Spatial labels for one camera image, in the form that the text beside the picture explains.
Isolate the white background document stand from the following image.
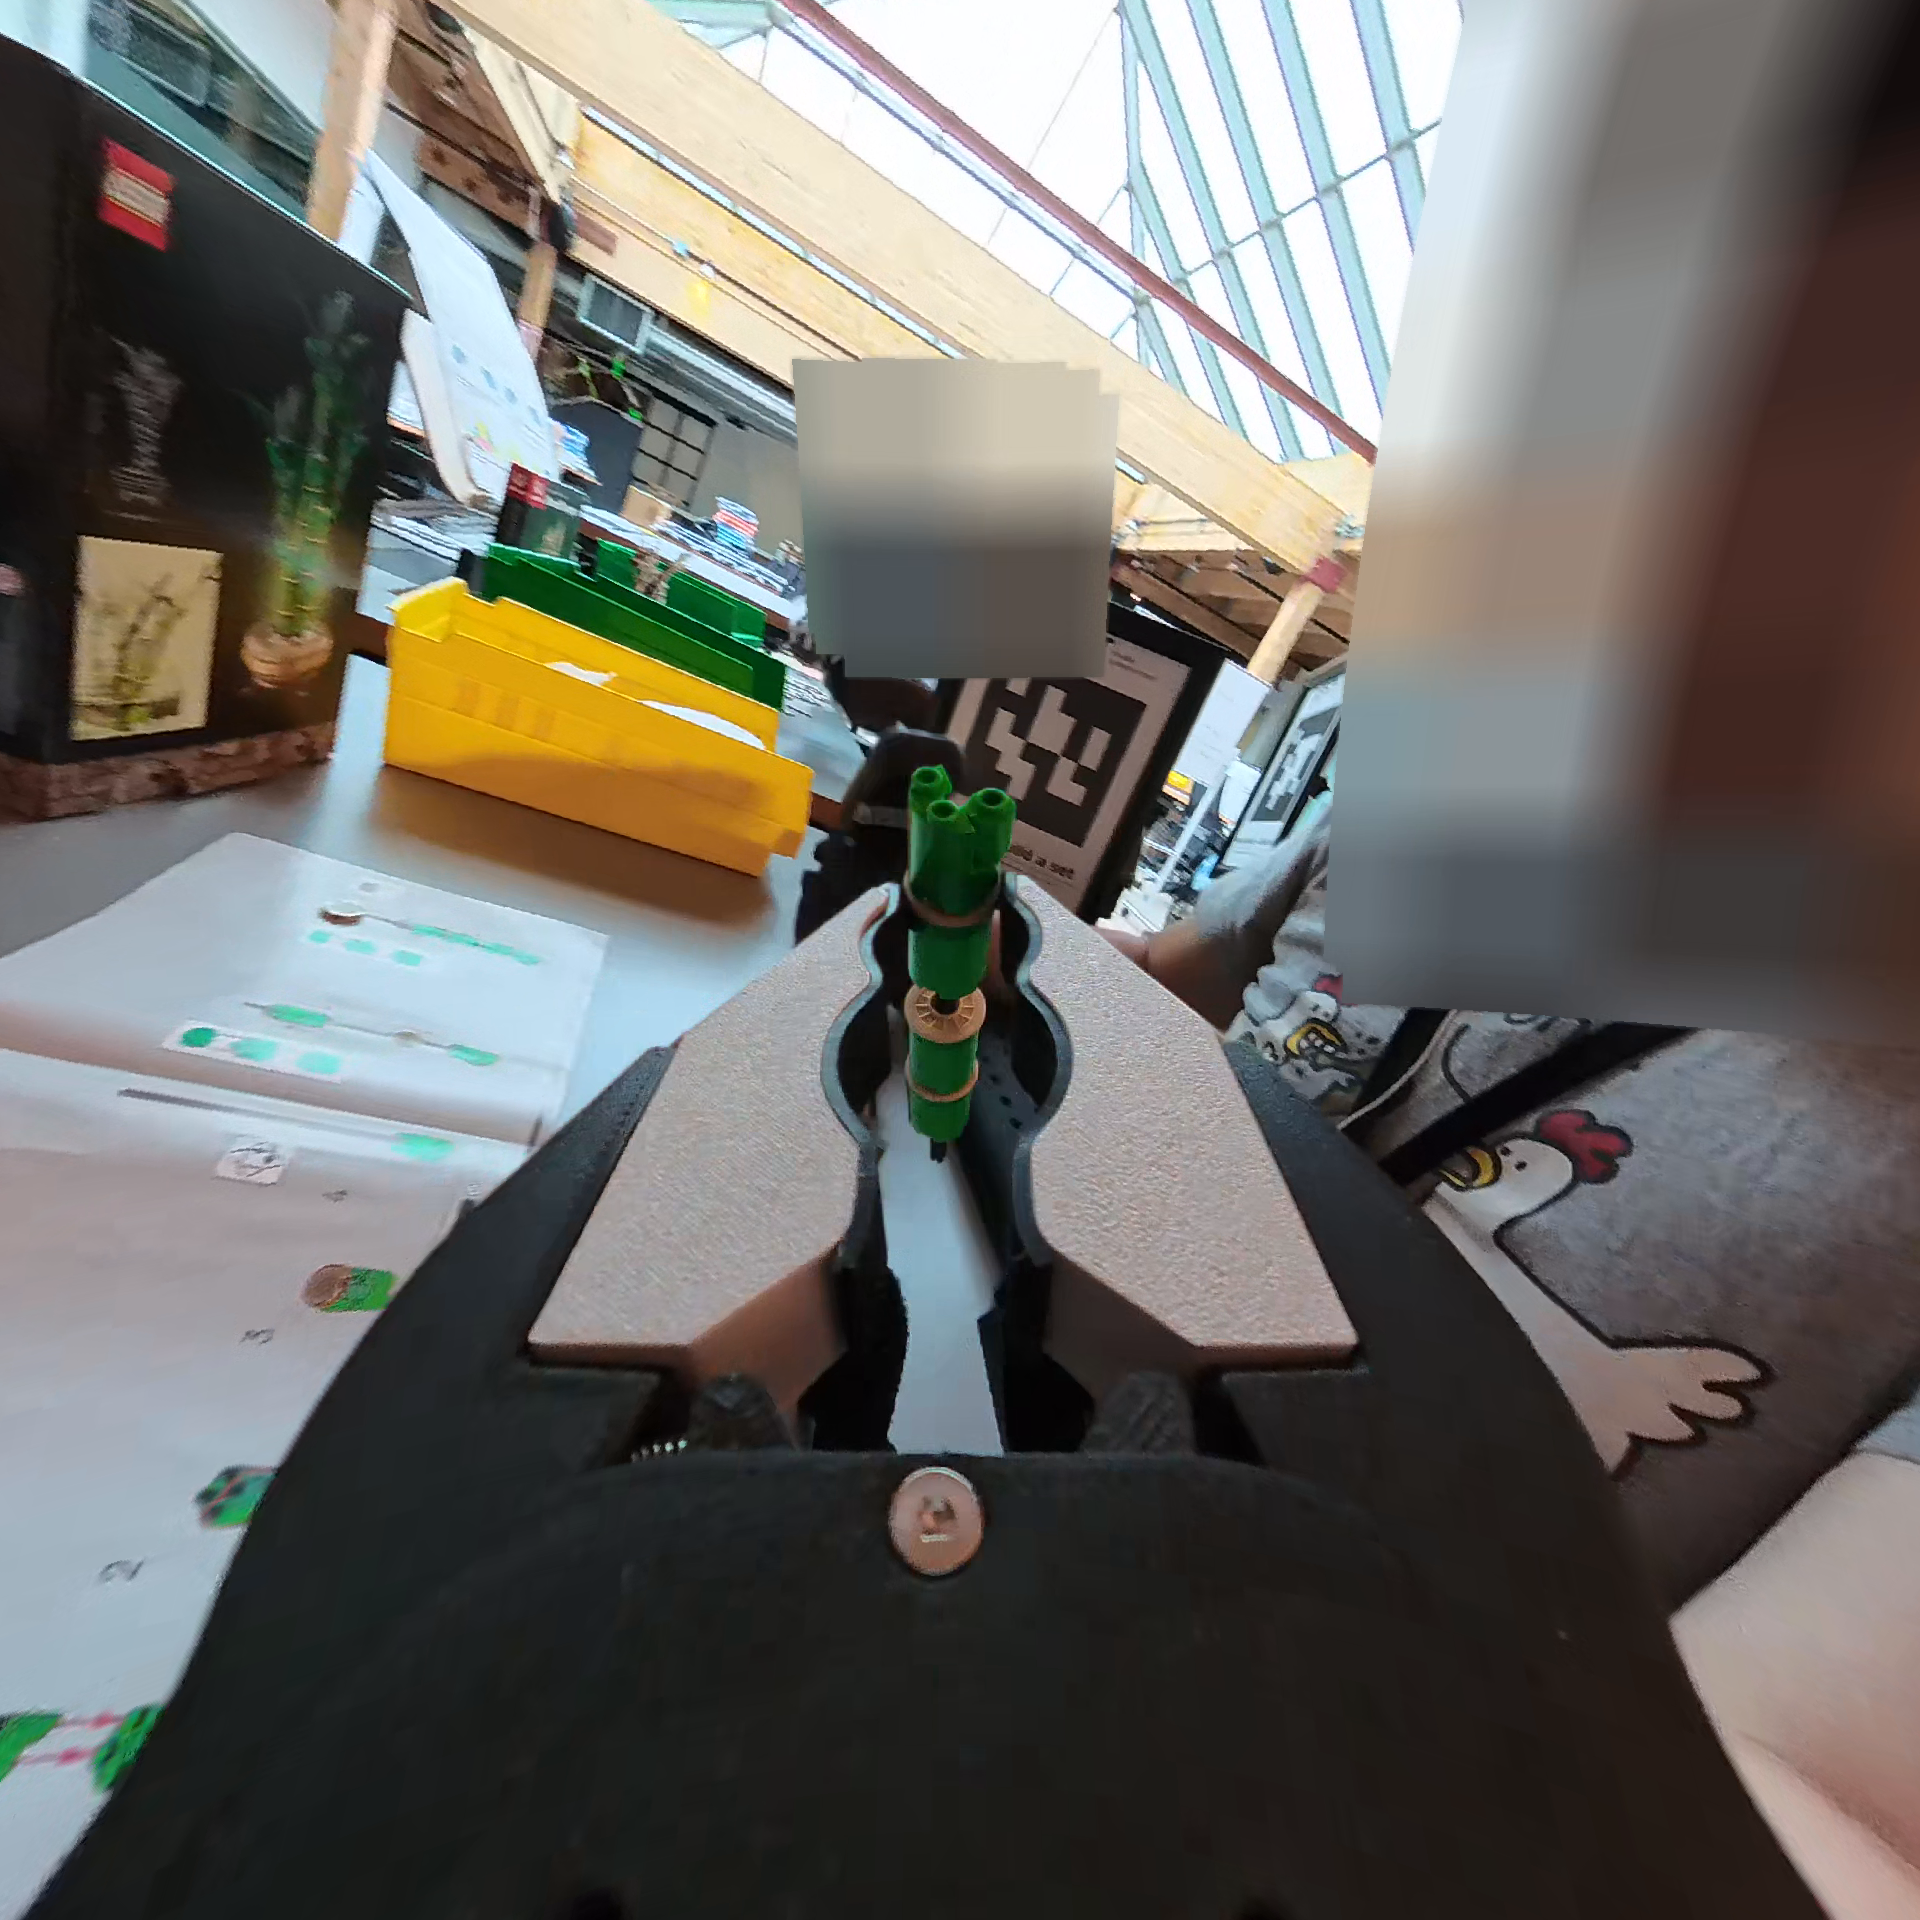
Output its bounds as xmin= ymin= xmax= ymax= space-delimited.
xmin=361 ymin=149 xmax=560 ymax=507

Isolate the black toy set box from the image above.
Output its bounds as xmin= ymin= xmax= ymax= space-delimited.
xmin=0 ymin=37 xmax=417 ymax=825

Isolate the small dark toy box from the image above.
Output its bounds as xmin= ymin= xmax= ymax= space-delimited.
xmin=495 ymin=463 xmax=585 ymax=560

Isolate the shallow yellow storage bin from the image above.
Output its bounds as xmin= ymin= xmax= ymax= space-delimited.
xmin=383 ymin=576 xmax=816 ymax=879

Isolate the white paper bag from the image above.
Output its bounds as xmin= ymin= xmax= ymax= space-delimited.
xmin=547 ymin=657 xmax=771 ymax=746

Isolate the green storage bin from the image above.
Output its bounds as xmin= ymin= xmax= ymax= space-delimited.
xmin=458 ymin=539 xmax=790 ymax=711

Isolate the white instruction booklet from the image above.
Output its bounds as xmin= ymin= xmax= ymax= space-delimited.
xmin=0 ymin=832 xmax=609 ymax=1877

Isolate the black framed marker sign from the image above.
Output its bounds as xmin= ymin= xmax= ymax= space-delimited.
xmin=943 ymin=606 xmax=1228 ymax=920
xmin=1214 ymin=660 xmax=1348 ymax=879

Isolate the person's right forearm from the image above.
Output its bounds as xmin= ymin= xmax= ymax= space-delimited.
xmin=1103 ymin=914 xmax=1247 ymax=1037

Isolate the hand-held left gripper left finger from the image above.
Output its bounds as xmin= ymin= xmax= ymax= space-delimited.
xmin=525 ymin=882 xmax=911 ymax=1453

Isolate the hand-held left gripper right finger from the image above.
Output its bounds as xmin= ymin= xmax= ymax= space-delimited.
xmin=982 ymin=873 xmax=1363 ymax=1453

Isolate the green toy bamboo stem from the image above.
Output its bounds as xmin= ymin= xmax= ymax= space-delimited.
xmin=900 ymin=765 xmax=1019 ymax=1164

